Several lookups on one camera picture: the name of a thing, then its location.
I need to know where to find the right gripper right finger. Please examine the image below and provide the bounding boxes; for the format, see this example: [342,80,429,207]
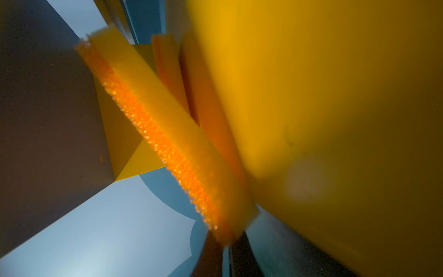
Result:
[229,233,264,277]

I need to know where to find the yellow shelf pink blue boards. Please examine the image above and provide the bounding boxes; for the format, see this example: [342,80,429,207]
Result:
[1,1,443,277]

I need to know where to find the orange sponge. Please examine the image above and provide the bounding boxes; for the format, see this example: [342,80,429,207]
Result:
[179,32,250,192]
[151,33,190,114]
[76,26,258,247]

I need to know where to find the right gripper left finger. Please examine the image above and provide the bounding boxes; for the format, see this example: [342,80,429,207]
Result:
[190,232,223,277]

